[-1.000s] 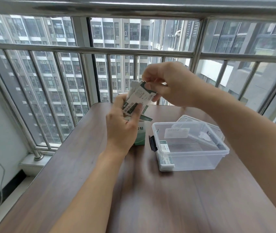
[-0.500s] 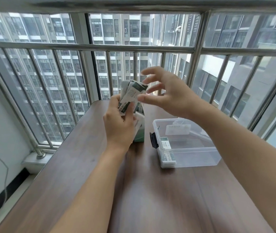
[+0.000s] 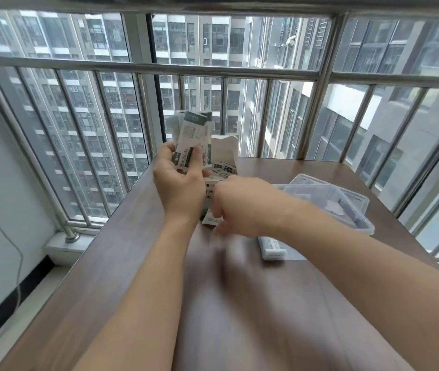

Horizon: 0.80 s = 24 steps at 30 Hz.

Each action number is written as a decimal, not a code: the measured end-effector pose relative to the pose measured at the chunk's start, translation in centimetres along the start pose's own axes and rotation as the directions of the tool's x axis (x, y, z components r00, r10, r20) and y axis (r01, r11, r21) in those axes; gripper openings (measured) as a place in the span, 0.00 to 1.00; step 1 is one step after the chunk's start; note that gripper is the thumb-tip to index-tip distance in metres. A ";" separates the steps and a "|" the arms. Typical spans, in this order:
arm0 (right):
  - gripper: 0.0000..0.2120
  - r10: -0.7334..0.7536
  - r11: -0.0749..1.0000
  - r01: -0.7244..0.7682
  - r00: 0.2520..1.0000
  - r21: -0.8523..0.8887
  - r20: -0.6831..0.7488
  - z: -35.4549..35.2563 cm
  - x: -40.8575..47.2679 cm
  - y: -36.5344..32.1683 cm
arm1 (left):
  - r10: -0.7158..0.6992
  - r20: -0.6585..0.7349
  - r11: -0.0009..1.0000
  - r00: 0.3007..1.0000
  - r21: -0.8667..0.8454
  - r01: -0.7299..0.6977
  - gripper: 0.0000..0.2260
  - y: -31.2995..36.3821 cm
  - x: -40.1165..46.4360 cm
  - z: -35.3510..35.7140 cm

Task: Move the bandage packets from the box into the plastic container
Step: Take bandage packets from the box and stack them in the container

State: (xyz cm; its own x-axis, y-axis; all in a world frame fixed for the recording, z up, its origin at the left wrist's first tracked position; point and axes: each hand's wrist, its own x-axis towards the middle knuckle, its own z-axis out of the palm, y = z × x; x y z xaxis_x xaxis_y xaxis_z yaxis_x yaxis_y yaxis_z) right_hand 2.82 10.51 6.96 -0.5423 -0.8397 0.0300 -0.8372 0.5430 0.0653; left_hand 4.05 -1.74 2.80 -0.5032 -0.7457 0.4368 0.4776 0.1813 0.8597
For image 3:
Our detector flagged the person's left hand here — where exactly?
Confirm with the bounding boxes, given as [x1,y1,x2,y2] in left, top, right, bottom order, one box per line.
[153,141,207,224]

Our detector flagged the person's right hand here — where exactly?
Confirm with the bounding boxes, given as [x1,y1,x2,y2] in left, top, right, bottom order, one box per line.
[203,175,294,238]

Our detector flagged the bundle of white green sachets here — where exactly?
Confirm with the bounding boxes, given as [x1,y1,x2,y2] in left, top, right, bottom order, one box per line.
[165,110,214,175]

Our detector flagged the person's right forearm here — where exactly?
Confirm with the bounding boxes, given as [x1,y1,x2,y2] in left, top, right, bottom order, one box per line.
[277,197,439,371]

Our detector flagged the person's left forearm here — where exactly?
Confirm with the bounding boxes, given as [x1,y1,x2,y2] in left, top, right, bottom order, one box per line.
[72,216,201,371]

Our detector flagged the loose sachets inside carton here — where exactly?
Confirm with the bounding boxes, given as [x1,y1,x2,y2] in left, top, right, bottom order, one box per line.
[209,160,239,183]

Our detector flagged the small pile of flat sachets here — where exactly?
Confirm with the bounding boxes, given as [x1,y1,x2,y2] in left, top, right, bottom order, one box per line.
[258,235,287,262]

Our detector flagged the clear plastic storage container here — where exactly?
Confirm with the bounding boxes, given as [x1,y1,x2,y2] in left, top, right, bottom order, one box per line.
[273,173,376,237]

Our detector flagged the high-rise apartment buildings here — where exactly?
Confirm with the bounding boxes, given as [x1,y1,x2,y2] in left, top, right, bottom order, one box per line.
[0,9,439,251]

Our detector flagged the stainless steel balcony railing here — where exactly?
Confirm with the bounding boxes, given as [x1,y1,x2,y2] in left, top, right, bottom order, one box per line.
[0,42,439,276]

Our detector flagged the white stone window ledge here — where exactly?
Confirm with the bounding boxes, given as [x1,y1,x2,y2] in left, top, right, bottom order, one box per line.
[43,231,101,264]

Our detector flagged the grey window frame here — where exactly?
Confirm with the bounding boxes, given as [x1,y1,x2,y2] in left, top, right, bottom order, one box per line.
[0,0,439,182]

